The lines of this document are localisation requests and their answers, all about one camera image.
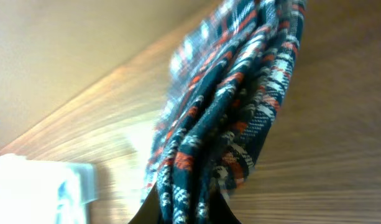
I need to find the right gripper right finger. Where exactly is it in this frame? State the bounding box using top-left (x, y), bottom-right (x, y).
top-left (209, 192), bottom-right (241, 224)

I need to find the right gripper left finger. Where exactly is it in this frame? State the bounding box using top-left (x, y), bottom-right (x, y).
top-left (129, 185), bottom-right (161, 224)

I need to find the plaid shirt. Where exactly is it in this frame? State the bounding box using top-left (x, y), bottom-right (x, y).
top-left (143, 0), bottom-right (306, 223)

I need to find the clear plastic storage bin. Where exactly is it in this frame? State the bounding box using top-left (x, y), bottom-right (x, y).
top-left (0, 154), bottom-right (98, 224)

